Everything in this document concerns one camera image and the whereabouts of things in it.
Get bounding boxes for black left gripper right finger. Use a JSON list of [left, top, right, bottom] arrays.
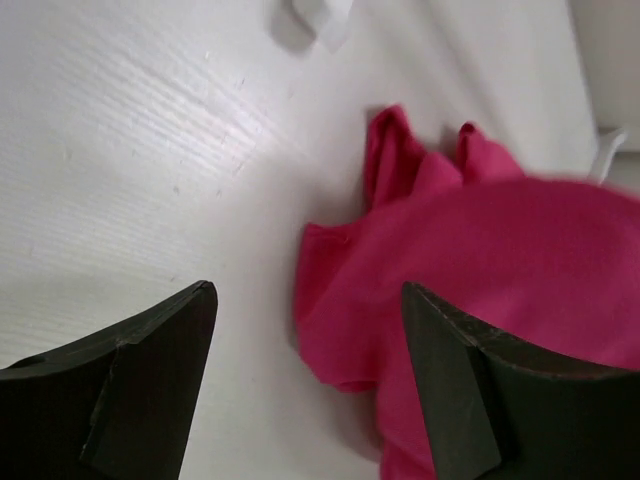
[[402, 283, 639, 479]]

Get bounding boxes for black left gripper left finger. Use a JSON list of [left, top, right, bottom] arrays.
[[1, 281, 217, 479]]

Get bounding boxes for pink trousers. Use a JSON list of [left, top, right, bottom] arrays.
[[293, 106, 639, 479]]

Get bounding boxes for white clothes rack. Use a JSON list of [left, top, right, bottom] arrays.
[[269, 0, 354, 56]]

